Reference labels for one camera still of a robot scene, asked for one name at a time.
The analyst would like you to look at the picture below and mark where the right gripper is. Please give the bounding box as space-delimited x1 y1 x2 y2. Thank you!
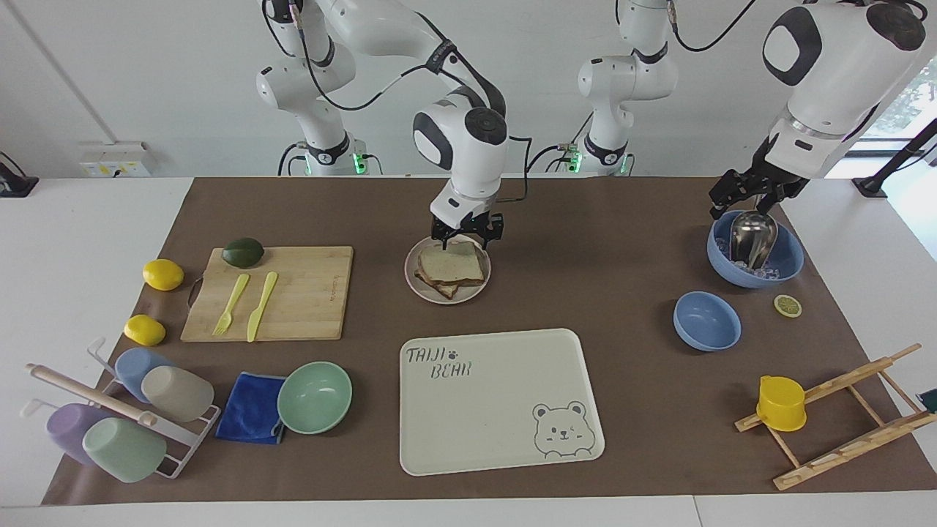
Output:
430 208 505 245

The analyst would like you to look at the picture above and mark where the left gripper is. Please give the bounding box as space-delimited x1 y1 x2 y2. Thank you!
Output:
708 136 810 221

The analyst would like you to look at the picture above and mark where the toasted bread slice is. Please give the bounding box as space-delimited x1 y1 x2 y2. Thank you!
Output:
414 268 463 300
417 241 488 285

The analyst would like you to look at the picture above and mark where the metal scoop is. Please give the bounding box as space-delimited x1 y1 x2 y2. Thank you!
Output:
729 210 780 271

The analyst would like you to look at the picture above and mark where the round beige plate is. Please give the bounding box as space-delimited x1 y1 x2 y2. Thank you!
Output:
404 235 493 305

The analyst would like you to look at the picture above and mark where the large blue bowl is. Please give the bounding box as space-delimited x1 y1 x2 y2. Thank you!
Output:
706 212 805 289

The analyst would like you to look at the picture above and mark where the small blue bowl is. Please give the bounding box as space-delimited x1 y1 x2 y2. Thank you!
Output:
673 291 742 353

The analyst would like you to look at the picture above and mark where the black stand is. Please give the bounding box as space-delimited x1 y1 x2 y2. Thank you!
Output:
0 151 40 199
852 116 937 198

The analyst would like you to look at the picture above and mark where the wooden cutting board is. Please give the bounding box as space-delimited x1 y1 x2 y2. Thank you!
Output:
180 245 354 343

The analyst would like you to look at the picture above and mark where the cream tray with bear print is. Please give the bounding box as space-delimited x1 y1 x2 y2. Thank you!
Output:
398 328 606 477

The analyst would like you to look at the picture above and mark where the yellow cup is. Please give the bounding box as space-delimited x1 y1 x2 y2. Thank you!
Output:
755 375 808 433

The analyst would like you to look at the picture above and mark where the yellow-green plastic knife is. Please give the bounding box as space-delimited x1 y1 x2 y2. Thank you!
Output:
246 271 280 343

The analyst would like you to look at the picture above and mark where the dark green avocado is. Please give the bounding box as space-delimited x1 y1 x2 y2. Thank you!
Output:
221 236 266 269

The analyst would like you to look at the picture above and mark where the green bowl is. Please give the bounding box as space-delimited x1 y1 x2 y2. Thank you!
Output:
277 361 354 436

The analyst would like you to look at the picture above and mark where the yellow-green plastic fork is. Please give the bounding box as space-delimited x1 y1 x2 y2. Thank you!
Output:
212 273 251 337

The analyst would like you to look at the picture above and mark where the wooden dish rack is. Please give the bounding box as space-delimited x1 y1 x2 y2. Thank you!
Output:
734 343 937 491

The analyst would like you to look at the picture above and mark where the blue cloth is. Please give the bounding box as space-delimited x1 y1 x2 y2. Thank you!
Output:
214 371 288 445

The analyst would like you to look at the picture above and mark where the yellow lemon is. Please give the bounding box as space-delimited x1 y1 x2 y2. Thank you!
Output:
123 314 167 347
142 258 185 292

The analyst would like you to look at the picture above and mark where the beige cup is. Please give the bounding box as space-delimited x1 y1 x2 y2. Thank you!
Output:
141 365 216 424

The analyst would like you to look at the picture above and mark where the blue cup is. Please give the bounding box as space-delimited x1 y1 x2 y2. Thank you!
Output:
114 346 175 403

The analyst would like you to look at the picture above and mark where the green cup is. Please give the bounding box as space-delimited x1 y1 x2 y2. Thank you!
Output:
82 416 168 484

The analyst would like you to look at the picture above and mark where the purple cup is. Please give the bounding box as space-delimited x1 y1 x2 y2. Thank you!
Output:
46 403 112 466

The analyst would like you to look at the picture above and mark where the black cable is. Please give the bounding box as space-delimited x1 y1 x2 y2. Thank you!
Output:
486 135 534 204
288 0 508 119
667 0 759 54
277 141 310 177
526 111 595 175

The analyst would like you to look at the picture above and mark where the white wall socket box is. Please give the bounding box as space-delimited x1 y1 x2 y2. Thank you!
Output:
78 141 153 179

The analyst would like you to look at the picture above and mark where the white wire cup rack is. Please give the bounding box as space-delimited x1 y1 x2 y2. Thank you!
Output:
20 337 222 481

